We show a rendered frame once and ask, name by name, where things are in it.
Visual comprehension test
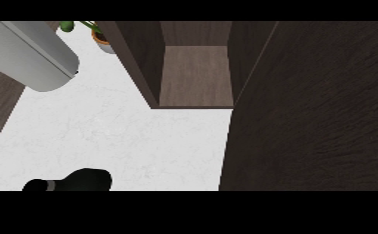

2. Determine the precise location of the dark wooden cabinet door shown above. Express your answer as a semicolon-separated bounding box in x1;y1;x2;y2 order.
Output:
217;21;378;192

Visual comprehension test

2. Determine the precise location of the dark wooden open cabinet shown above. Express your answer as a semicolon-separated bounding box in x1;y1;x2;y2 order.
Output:
98;21;281;110

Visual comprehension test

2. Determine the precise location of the green plant in grey pot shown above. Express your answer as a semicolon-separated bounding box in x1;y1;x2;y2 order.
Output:
58;21;119;55

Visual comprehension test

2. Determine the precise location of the pale grey rounded appliance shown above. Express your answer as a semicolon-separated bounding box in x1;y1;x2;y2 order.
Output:
0;21;82;93

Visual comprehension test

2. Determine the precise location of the dark wooden panel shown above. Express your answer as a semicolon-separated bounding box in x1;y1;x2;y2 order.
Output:
0;72;27;133

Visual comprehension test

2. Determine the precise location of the black wine bottle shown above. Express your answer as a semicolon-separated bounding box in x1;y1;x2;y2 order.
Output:
21;167;114;192

